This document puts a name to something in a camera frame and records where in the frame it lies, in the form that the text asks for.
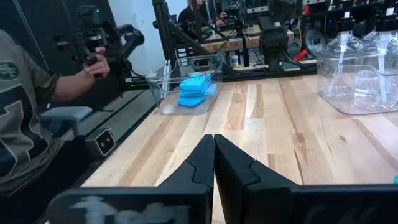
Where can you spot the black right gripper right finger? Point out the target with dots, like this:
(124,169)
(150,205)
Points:
(264,205)

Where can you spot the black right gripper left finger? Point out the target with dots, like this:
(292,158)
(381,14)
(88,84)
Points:
(186,202)

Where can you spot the clear plastic pump bottle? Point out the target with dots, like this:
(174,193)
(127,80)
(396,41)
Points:
(370,35)
(345,23)
(387,23)

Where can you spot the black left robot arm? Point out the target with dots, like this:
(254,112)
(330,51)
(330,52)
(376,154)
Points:
(273,63)

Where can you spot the wooden workbench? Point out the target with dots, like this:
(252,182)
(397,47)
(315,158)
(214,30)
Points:
(217,45)

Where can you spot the person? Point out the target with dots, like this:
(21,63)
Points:
(18,124)
(188,14)

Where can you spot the clear cup at edge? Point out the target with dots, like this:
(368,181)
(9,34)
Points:
(161,93)

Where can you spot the translucent teal plastic bin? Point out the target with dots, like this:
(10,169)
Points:
(396,179)

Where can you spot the grey chair armrest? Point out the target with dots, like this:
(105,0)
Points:
(65,112)

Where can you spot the person's hand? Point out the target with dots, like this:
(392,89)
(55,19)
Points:
(99,67)

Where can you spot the grey table-level camera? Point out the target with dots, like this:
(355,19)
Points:
(104,141)

